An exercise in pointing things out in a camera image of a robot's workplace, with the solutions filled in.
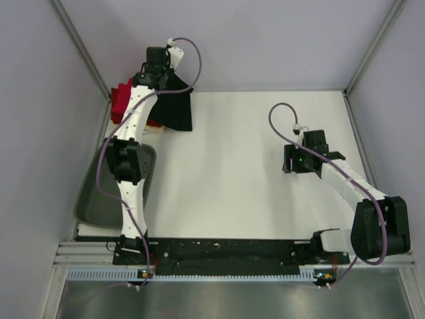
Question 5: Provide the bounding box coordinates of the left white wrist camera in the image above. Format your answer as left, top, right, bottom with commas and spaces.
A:
166, 38, 184, 70

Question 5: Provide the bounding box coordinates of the grey plastic bin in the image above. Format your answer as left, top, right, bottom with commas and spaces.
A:
74, 144, 156, 229

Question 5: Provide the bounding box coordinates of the blue slotted cable duct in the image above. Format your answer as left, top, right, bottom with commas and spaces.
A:
66, 266, 325, 283

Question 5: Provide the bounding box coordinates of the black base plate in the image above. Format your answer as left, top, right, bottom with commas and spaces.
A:
113, 237, 349, 274

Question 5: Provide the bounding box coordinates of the folded red t shirt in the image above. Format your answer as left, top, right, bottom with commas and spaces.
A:
110, 78, 132, 124

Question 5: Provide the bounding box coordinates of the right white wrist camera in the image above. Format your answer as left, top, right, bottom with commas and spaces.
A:
292, 123, 309, 136

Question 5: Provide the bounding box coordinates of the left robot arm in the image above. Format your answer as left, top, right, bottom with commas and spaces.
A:
105, 46, 173, 264

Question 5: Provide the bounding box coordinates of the folded beige t shirt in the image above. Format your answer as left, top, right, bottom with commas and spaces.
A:
112, 123, 166, 134

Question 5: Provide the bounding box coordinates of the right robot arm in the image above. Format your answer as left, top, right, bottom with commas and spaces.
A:
282, 128, 410, 263

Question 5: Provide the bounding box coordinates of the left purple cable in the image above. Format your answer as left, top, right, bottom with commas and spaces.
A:
95, 37, 203, 290

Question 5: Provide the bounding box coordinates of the right aluminium frame post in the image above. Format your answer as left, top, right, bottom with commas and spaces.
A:
343, 0, 407, 98

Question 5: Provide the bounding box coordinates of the aluminium frame post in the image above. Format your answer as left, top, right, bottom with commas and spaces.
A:
343, 0, 407, 98
48, 0, 112, 100

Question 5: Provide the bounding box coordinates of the black t shirt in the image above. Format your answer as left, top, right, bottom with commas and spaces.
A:
147, 88, 193, 132

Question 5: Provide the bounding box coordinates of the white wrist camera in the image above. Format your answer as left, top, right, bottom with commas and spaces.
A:
292, 123, 309, 136
166, 38, 184, 70

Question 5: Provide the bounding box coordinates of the aluminium front rail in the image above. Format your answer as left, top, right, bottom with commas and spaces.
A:
53, 242, 116, 267

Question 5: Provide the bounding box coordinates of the left aluminium frame post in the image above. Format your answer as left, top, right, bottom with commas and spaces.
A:
48, 0, 112, 100

